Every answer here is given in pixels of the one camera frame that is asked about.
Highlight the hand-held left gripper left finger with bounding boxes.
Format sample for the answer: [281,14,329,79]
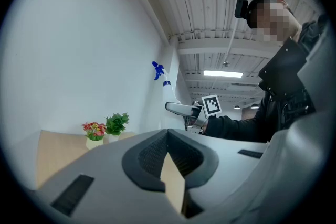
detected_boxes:
[34,128,185,224]

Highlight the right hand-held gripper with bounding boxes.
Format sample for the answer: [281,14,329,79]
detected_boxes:
[165,94,224,136]

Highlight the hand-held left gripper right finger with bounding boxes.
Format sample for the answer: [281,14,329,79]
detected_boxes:
[167,128,268,221]

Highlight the white spray bottle blue nozzle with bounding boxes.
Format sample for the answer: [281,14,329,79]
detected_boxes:
[151,60,182,104]

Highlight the person's right forearm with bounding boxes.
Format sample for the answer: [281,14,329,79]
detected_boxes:
[204,114,266,143]

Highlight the red flowers in cream pot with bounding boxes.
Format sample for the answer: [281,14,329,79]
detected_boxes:
[81,121,107,151]

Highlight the rectangular ceiling light panel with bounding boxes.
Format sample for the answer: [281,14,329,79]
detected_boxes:
[203,70,244,79]

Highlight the green plant in white pot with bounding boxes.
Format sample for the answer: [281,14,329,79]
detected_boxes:
[104,112,130,144]

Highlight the person's black jacket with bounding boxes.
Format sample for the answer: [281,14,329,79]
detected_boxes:
[256,13,330,144]

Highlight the white ceiling pipe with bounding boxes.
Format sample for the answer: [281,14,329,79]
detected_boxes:
[223,0,245,67]

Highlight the person's head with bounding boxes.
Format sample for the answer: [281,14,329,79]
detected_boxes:
[247,0,301,43]

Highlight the black head-worn camera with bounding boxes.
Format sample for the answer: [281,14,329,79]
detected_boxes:
[234,0,249,19]

